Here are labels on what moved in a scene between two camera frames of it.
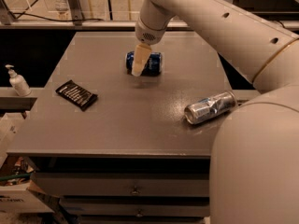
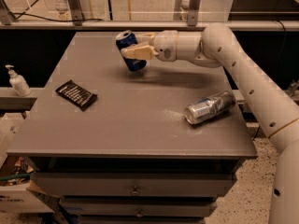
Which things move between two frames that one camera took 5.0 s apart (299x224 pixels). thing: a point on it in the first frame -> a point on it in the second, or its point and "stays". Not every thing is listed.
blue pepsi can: x=152 y=67 -> x=124 y=39
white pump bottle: x=19 y=83 stays
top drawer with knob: x=125 y=184 stays
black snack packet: x=78 y=94 stays
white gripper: x=149 y=34 -> x=164 y=45
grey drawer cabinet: x=116 y=147 stays
